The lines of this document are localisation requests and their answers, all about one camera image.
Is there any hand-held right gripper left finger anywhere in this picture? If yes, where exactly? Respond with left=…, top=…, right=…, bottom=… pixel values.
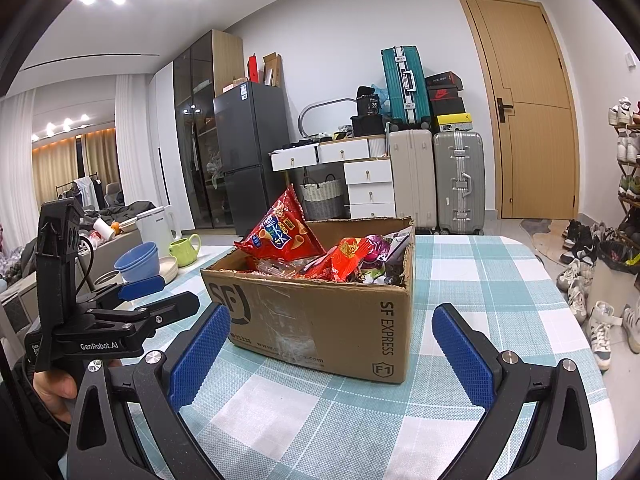
left=67, top=303, right=232, bottom=480

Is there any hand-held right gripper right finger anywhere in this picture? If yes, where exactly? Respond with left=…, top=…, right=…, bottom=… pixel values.
left=431, top=303, right=598, bottom=480

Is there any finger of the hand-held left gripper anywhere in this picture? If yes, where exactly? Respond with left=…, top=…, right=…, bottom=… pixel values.
left=76, top=276, right=167, bottom=312
left=92, top=290, right=200, bottom=334

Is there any clear cracker packet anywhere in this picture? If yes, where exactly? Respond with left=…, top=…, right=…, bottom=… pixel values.
left=247, top=255, right=306, bottom=280

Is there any brown cardboard box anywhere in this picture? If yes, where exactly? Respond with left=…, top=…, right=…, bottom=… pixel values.
left=199, top=216, right=417, bottom=385

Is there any red chips bag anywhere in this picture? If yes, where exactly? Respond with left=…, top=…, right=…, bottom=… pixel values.
left=233, top=183, right=327, bottom=274

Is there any purple candy bag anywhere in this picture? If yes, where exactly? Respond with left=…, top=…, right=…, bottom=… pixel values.
left=357, top=233, right=401, bottom=286

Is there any red cookie packet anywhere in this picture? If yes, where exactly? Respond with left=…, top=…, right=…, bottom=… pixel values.
left=294, top=236, right=371, bottom=282

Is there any person's left forearm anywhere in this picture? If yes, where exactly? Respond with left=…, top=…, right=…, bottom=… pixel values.
left=0, top=360, right=72, bottom=480

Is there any person's left hand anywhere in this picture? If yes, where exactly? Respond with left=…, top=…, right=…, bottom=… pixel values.
left=32, top=365, right=85, bottom=425

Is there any blue bowl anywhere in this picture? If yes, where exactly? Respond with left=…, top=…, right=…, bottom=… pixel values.
left=120, top=242, right=161, bottom=284
left=113, top=241, right=158, bottom=284

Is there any cream plate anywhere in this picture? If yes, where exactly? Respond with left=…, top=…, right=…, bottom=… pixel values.
left=149, top=255, right=180, bottom=284

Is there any steel bowl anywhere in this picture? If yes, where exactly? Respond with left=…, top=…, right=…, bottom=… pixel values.
left=93, top=269, right=125, bottom=292

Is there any grey sofa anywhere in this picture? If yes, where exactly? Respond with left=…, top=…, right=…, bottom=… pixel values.
left=75, top=229, right=146, bottom=287

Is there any white kettle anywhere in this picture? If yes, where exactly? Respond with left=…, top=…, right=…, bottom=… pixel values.
left=135, top=205, right=182, bottom=245

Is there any dark clothes pile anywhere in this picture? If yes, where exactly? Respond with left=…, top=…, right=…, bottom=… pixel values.
left=99, top=200, right=157, bottom=224

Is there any clothes rack with clothes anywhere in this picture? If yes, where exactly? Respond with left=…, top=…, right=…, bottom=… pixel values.
left=55, top=174, right=109, bottom=211

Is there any tan curtain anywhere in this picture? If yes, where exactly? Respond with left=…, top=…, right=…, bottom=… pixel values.
left=32, top=134, right=121, bottom=212

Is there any white sheer curtain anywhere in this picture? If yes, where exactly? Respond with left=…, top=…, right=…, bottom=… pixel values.
left=114, top=73, right=159, bottom=211
left=0, top=94, right=39, bottom=262

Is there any group of shoes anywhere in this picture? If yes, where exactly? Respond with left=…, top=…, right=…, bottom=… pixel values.
left=554, top=95, right=640, bottom=372

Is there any grey doormat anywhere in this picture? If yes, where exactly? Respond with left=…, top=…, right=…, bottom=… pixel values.
left=519, top=217, right=582, bottom=261

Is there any silver suitcase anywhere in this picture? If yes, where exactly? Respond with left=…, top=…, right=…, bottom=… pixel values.
left=432, top=131, right=486, bottom=236

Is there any woven basket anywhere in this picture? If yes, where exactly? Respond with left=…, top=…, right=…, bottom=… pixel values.
left=299, top=173, right=346, bottom=221

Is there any tall dark glass cabinet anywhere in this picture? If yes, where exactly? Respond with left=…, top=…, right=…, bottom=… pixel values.
left=173, top=28, right=245, bottom=231

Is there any beige suitcase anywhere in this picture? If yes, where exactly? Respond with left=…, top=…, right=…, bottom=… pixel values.
left=388, top=128, right=435, bottom=234

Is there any dark grey fridge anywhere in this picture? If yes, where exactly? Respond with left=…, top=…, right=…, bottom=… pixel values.
left=213, top=80, right=291, bottom=237

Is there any white dresser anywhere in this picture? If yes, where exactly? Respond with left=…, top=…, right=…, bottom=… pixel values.
left=269, top=135, right=396, bottom=221

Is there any metal shoe rack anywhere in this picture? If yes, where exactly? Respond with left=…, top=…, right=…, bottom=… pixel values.
left=607, top=100, right=640, bottom=252

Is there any yellow and black shoe box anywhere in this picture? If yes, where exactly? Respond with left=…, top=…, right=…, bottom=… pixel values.
left=436, top=112, right=474, bottom=134

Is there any open brown carton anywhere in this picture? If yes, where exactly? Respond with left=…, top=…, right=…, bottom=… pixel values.
left=262, top=52, right=284, bottom=89

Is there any black round box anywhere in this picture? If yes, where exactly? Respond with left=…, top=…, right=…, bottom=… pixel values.
left=349, top=113, right=389, bottom=137

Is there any wooden door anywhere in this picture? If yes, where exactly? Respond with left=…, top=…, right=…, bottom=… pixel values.
left=457, top=0, right=581, bottom=221

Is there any black square box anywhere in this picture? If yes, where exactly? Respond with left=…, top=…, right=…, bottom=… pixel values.
left=356, top=86, right=384, bottom=117

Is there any teal suitcase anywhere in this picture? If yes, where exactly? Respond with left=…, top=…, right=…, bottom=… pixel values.
left=380, top=45, right=432, bottom=130

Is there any black and red shoe box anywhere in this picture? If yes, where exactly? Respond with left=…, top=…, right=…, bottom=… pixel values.
left=424, top=72, right=462, bottom=90

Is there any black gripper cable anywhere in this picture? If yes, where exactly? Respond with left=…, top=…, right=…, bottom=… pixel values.
left=77, top=237, right=96, bottom=291

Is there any oval metal mirror frame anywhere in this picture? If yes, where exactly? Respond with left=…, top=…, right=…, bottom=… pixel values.
left=298, top=95, right=357, bottom=136

